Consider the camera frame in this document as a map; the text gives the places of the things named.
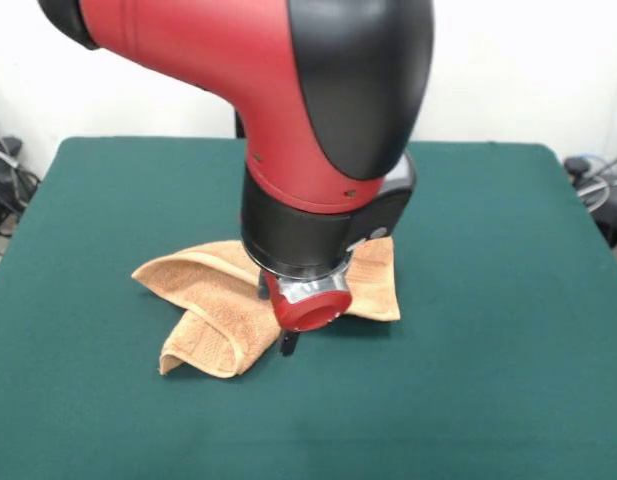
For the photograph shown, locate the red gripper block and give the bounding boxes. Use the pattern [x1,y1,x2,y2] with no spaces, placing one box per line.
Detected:
[257,269,354,359]

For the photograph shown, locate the tan terry towel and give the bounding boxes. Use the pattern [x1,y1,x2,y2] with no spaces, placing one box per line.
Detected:
[131,235,402,379]

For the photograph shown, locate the dark green table cloth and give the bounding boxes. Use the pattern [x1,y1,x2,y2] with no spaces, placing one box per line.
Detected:
[0,135,617,480]

